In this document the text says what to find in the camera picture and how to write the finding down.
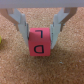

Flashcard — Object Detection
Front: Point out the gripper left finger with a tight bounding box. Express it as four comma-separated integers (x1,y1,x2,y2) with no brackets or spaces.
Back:
5,7,32,43

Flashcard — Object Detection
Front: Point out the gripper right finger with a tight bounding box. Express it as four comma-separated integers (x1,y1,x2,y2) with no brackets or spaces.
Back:
49,7,77,47

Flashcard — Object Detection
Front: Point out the pink block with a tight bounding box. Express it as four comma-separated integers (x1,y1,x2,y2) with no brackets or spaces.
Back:
28,27,52,57

